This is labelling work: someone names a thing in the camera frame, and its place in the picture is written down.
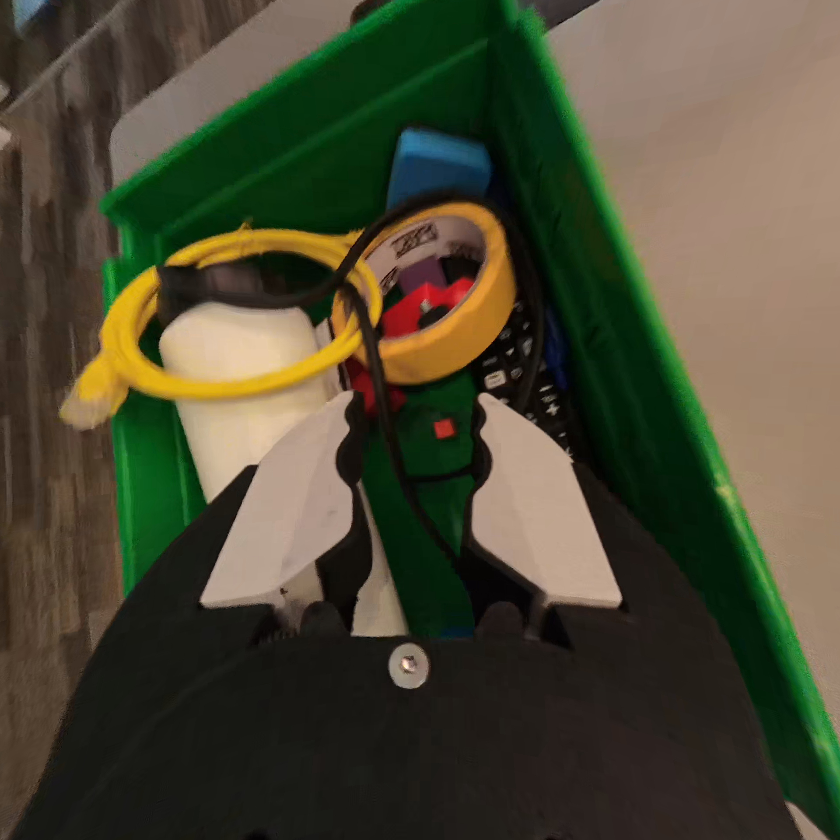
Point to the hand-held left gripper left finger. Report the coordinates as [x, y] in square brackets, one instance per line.
[282, 518]

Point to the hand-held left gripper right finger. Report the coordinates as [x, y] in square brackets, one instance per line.
[538, 518]

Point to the white bottle with black cap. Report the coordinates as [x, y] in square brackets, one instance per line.
[229, 354]

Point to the yellow tape roll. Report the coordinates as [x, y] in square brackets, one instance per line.
[453, 341]

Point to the green plastic bin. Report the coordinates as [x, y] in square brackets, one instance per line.
[315, 151]

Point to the grey desk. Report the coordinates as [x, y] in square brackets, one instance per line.
[722, 229]

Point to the black calculator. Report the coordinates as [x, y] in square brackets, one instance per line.
[518, 367]

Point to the dark green box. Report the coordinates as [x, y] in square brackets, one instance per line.
[413, 426]

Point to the red plastic part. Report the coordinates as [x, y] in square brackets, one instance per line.
[407, 315]

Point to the purple block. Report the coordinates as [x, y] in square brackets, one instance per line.
[423, 275]

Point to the blue sponge block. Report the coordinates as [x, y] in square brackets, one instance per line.
[433, 164]

